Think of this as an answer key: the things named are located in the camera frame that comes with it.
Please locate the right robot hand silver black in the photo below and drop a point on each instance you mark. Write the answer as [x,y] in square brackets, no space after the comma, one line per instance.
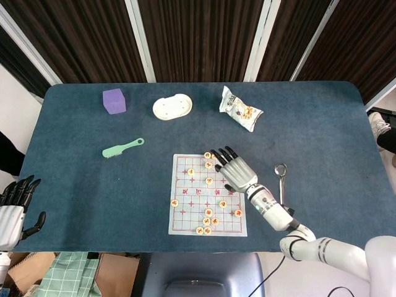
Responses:
[238,173]

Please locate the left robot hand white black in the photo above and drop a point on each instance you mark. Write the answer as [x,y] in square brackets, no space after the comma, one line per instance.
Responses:
[10,222]

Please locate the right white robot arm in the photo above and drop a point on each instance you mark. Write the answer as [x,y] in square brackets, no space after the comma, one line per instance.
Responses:
[278,216]

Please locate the metal spoon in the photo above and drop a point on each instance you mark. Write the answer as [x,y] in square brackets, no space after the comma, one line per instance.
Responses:
[281,169]

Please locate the paper Chinese chess board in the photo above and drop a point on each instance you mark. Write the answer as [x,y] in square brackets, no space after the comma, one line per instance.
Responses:
[188,191]

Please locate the white printed snack bag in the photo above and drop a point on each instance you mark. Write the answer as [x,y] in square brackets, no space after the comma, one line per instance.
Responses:
[238,109]

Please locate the dark clothed person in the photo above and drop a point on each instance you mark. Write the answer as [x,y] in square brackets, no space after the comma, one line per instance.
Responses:
[9,154]

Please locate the green checked cloth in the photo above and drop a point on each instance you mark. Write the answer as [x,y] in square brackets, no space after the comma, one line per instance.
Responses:
[68,275]

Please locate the blue felt table cover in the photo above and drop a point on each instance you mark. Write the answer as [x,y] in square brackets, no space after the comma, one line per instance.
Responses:
[92,191]

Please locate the white oval soap dish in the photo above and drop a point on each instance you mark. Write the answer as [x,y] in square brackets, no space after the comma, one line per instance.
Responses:
[171,106]

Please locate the blue grey chair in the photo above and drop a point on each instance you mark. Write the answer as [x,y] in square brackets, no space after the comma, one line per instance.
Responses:
[198,272]

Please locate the brown cardboard box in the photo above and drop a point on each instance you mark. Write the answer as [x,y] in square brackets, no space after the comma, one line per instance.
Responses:
[117,272]

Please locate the green plastic brush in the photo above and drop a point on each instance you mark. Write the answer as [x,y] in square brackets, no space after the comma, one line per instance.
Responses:
[116,150]

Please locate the dark ribbed screen panel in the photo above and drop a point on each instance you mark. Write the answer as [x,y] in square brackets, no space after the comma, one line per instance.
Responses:
[201,37]
[290,37]
[18,65]
[362,46]
[80,37]

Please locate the purple foam cube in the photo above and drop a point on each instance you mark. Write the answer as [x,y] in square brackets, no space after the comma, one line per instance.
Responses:
[114,100]

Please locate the white sneaker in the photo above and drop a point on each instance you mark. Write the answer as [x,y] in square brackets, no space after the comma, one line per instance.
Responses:
[378,123]

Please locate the black trouser leg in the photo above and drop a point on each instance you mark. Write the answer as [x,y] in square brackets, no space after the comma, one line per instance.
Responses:
[388,139]

